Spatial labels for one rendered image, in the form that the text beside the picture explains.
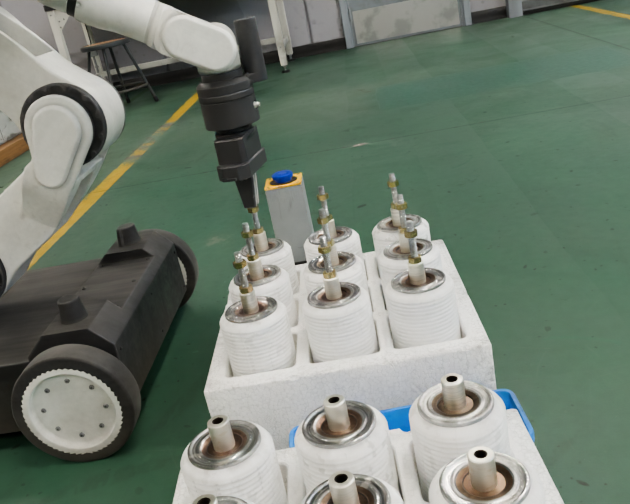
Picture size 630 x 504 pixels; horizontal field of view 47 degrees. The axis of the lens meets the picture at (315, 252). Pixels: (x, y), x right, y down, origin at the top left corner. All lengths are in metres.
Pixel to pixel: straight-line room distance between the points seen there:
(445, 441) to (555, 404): 0.48
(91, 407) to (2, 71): 0.57
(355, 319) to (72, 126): 0.57
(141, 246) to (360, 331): 0.68
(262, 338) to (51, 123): 0.52
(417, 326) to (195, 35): 0.52
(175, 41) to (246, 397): 0.52
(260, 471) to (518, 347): 0.69
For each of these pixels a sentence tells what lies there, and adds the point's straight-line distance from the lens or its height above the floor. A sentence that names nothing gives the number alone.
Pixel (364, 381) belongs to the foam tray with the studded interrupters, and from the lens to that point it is 0.99.
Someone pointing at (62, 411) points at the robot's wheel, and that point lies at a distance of 1.26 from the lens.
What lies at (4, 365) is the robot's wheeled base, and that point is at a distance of 1.32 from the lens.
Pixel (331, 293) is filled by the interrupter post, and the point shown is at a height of 0.26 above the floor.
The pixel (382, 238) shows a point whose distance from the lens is 1.20.
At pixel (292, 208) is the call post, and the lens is 1.36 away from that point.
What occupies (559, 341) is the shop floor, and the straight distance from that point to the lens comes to 1.33.
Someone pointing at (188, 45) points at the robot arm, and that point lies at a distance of 1.11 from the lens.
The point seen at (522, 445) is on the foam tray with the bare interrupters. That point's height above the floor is 0.18.
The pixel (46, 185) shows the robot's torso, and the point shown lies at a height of 0.42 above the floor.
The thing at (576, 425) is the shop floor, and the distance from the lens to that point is 1.14.
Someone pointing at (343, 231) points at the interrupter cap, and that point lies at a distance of 1.23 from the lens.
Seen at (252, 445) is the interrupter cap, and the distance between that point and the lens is 0.75.
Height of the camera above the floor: 0.68
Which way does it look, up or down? 21 degrees down
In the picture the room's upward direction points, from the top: 12 degrees counter-clockwise
